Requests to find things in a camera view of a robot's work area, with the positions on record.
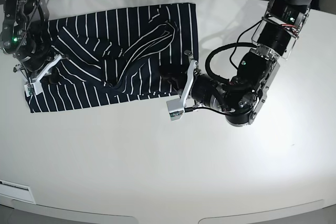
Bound navy white striped T-shirt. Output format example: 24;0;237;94
26;3;199;113

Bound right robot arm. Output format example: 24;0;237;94
1;0;55;77

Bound white label sticker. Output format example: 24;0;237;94
0;180;36;204

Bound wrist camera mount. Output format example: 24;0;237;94
166;50;201;121
13;53;69;98

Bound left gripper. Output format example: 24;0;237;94
160;68;225;109

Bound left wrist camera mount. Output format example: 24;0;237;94
166;50;201;121

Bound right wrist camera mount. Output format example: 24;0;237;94
13;53;69;98

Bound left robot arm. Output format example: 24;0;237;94
161;0;313;127

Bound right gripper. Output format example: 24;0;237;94
18;48;54;75

